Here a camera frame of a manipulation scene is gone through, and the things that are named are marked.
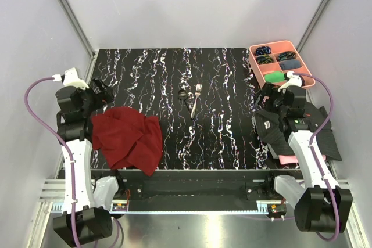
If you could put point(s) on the navy patterned rolled sock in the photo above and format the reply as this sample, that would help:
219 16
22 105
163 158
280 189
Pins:
287 55

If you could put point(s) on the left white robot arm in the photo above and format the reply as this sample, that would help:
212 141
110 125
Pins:
86 209

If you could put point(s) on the dark patterned rolled sock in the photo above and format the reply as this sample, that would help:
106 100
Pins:
307 81

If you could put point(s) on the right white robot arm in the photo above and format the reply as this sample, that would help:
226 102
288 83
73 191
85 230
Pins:
320 204

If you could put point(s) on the black spoon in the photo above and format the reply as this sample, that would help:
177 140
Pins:
183 96

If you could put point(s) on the red cloth napkin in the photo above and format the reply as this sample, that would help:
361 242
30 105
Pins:
128 138

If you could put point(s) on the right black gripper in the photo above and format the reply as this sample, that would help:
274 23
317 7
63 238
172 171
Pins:
268 90

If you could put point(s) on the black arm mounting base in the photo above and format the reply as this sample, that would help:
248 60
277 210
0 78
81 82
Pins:
241 184

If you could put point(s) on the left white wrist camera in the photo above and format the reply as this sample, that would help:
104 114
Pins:
71 78

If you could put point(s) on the black green rolled sock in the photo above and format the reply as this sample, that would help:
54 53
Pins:
264 59

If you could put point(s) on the silver metal fork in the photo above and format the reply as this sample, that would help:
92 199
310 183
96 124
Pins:
198 90

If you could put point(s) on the pink folded garment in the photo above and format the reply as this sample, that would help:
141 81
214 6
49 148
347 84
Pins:
284 159

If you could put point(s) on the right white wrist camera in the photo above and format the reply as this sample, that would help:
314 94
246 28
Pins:
292 79

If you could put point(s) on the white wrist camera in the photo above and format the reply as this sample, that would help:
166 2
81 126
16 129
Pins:
71 78
292 79

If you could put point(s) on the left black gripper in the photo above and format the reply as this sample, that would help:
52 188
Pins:
102 97

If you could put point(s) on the black marble pattern mat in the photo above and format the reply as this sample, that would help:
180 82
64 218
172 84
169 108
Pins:
222 134

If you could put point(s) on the pink divided organizer tray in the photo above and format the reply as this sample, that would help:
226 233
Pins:
276 48

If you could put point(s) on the black blue rolled sock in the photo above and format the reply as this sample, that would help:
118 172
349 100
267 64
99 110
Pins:
262 50

